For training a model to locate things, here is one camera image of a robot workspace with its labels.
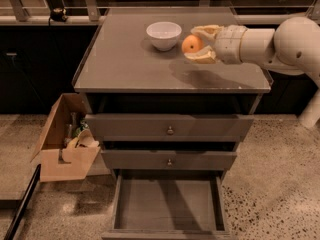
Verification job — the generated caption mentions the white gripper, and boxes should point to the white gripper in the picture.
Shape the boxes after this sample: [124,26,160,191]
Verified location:
[184,25,247,64]

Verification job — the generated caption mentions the orange fruit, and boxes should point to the orange fruit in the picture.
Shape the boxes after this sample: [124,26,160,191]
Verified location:
[182,34,203,53]

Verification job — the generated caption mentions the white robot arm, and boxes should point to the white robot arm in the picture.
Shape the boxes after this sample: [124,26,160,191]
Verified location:
[182,17,320,89]

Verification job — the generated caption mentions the grey drawer cabinet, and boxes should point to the grey drawer cabinet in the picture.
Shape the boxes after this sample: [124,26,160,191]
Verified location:
[73,7,271,114]

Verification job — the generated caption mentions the grey top drawer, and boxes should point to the grey top drawer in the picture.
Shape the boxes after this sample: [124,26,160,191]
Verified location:
[85,114,253,142]

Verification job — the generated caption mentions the grey middle drawer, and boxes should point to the grey middle drawer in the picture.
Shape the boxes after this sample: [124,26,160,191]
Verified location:
[101,150,237,171]

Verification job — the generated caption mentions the grey open bottom drawer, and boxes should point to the grey open bottom drawer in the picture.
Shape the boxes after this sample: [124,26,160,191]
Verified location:
[102,172,236,240]

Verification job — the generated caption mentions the white ceramic bowl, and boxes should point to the white ceramic bowl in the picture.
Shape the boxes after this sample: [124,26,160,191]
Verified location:
[146,22,182,51]

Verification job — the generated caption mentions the small black object on ledge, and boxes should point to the small black object on ledge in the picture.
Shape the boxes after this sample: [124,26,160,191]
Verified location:
[50,8,67,22]

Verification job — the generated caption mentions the bottles and items in box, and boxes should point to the bottles and items in box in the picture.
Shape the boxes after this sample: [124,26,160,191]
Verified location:
[64,112,89,146]

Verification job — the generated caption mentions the open cardboard box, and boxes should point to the open cardboard box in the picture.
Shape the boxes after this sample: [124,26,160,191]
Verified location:
[31,93,100,182]

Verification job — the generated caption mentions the black bar on floor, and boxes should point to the black bar on floor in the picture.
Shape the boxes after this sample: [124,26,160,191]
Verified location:
[4,164,41,240]

